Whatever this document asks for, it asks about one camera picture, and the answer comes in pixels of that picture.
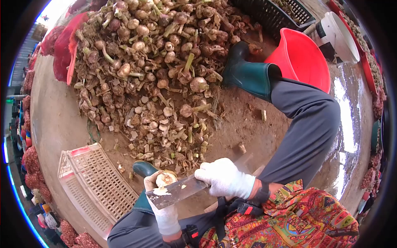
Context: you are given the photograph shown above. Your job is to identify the person's left hand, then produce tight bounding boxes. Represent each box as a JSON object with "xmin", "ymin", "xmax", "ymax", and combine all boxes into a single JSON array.
[{"xmin": 143, "ymin": 170, "xmax": 182, "ymax": 236}]

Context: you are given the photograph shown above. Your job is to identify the person's right hand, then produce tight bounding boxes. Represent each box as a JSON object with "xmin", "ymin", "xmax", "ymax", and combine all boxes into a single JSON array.
[{"xmin": 194, "ymin": 157, "xmax": 256, "ymax": 200}]

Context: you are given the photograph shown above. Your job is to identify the person's right fingers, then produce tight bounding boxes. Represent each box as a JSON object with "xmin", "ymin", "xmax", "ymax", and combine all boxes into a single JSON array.
[{"xmin": 194, "ymin": 157, "xmax": 238, "ymax": 191}]

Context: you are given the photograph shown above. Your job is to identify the person's left fingers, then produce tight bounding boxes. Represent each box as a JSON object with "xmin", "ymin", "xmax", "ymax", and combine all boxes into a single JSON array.
[{"xmin": 143, "ymin": 170, "xmax": 179, "ymax": 194}]

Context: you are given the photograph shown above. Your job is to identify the trimmed garlic bulb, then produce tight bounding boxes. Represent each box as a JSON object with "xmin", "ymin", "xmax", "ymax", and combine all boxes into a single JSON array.
[{"xmin": 155, "ymin": 172, "xmax": 178, "ymax": 190}]

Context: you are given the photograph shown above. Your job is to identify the steel cleaver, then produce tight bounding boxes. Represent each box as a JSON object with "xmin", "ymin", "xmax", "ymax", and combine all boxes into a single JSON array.
[{"xmin": 146, "ymin": 174, "xmax": 212, "ymax": 210}]

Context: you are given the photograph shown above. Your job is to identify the black wrist band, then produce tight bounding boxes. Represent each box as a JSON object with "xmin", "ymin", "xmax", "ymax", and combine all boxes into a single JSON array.
[
  {"xmin": 164, "ymin": 225, "xmax": 200, "ymax": 248},
  {"xmin": 223, "ymin": 181, "xmax": 272, "ymax": 217}
]

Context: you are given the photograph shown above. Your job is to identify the beige plastic crate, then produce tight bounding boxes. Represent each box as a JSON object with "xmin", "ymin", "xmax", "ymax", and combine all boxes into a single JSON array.
[{"xmin": 57, "ymin": 143, "xmax": 139, "ymax": 241}]

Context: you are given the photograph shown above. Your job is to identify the red mesh sack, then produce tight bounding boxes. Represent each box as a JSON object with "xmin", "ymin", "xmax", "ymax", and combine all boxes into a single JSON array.
[
  {"xmin": 40, "ymin": 12, "xmax": 90, "ymax": 82},
  {"xmin": 59, "ymin": 219, "xmax": 101, "ymax": 248}
]

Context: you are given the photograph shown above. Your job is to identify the person's body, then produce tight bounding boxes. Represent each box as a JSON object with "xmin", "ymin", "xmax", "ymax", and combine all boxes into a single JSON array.
[{"xmin": 198, "ymin": 186, "xmax": 360, "ymax": 248}]

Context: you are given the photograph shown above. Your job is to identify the row of red mesh sacks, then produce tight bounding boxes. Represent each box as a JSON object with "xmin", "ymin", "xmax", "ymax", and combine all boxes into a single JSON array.
[
  {"xmin": 360, "ymin": 88, "xmax": 388, "ymax": 194},
  {"xmin": 21, "ymin": 70, "xmax": 53, "ymax": 203}
]

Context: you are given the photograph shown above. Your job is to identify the pile of garlic bulbs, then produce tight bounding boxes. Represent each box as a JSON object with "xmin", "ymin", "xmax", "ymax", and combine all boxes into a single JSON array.
[{"xmin": 70, "ymin": 0, "xmax": 264, "ymax": 174}]

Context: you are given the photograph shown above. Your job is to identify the red plastic bowl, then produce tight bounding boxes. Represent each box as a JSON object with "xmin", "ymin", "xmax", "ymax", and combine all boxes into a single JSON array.
[{"xmin": 66, "ymin": 43, "xmax": 79, "ymax": 86}]

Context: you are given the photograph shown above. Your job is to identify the red plastic bucket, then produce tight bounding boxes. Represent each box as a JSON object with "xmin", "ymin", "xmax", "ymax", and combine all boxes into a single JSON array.
[{"xmin": 264, "ymin": 28, "xmax": 331, "ymax": 94}]

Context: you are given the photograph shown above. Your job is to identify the black plastic crate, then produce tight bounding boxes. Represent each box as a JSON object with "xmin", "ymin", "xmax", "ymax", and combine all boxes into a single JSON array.
[{"xmin": 231, "ymin": 0, "xmax": 317, "ymax": 41}]

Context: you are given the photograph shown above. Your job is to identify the red tray of garlic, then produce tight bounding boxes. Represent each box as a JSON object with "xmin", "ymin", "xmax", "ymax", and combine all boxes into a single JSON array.
[{"xmin": 327, "ymin": 0, "xmax": 380, "ymax": 97}]

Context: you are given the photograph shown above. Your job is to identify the white plastic bucket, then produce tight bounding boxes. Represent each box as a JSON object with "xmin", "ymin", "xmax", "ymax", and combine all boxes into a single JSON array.
[{"xmin": 305, "ymin": 11, "xmax": 360, "ymax": 64}]

